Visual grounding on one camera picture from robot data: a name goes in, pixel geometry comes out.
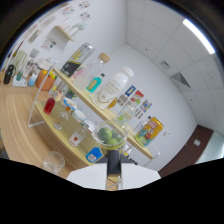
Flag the red liquid glass bottle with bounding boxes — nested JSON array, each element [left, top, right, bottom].
[[43, 91, 58, 115]]

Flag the white two-tier wooden shelf rack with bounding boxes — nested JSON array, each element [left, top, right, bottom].
[[28, 61, 161, 168]]

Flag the clear bottle with green cap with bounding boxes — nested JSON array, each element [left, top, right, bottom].
[[116, 99, 138, 124]]

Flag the yellow drink can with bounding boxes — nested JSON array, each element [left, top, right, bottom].
[[134, 115, 165, 148]]

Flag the brown door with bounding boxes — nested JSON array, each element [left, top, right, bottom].
[[158, 124, 214, 178]]

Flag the white bowl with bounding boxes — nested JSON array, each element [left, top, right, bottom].
[[71, 109, 87, 123]]

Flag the clear bottle with orange cap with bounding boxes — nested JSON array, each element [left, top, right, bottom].
[[53, 105, 73, 131]]

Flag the glass jar with cork lid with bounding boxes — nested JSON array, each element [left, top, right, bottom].
[[73, 52, 111, 93]]

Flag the small white blue bottle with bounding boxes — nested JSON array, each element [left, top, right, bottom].
[[28, 72, 39, 88]]

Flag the blue rimmed bowl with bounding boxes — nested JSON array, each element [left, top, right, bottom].
[[63, 97, 78, 111]]

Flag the ceiling air vent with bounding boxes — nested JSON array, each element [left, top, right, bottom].
[[171, 72, 192, 88]]

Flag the white figure ornament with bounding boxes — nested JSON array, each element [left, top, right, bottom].
[[68, 21, 87, 38]]

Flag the blue liquid glass bottle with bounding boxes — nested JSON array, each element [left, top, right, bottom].
[[85, 146, 105, 164]]

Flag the wooden wall shelf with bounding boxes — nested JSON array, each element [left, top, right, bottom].
[[54, 24, 76, 43]]

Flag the small colourful wall posters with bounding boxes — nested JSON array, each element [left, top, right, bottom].
[[116, 84, 154, 119]]

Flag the silver black soda water can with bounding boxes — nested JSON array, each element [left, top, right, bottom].
[[60, 42, 95, 78]]

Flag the ceiling light panel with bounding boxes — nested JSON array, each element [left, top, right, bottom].
[[182, 18, 216, 56]]

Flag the clear drinking glass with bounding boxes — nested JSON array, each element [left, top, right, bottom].
[[41, 150, 66, 176]]

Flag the black bag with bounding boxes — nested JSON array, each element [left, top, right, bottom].
[[3, 64, 16, 85]]

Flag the large white milk bottle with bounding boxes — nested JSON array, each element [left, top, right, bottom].
[[92, 65, 135, 111]]

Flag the glass jar of limes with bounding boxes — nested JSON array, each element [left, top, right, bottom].
[[93, 119, 129, 191]]

